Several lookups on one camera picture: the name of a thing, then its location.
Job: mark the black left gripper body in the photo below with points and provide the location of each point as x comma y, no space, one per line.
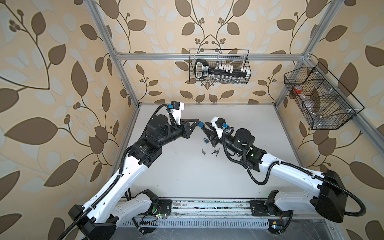
181,130

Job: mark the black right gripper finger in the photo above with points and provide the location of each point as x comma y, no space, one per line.
210,134
208,127

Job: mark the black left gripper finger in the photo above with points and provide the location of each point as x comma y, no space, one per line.
192,122
190,130

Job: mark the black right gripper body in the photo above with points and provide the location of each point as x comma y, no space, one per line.
216,141

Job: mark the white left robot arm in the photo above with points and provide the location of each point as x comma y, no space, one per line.
99,217

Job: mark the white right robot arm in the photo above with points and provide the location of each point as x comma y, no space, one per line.
321,193

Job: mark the black padlock silver keys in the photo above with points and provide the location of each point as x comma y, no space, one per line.
216,152

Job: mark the red capped clear bottle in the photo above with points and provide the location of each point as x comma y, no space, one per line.
299,95

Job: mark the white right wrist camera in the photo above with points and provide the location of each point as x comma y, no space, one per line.
220,126

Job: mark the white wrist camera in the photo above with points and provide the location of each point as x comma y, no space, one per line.
176,109
220,126

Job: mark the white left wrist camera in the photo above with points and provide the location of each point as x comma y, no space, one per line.
176,109

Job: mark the black wire basket rear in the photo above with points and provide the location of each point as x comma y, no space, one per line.
235,57

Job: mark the black wire basket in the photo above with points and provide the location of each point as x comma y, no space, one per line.
335,104
235,57

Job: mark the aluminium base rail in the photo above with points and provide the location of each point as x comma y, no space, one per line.
216,213

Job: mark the aluminium frame profile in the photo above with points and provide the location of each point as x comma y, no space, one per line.
346,36

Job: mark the black wire basket right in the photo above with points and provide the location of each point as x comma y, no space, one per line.
335,104

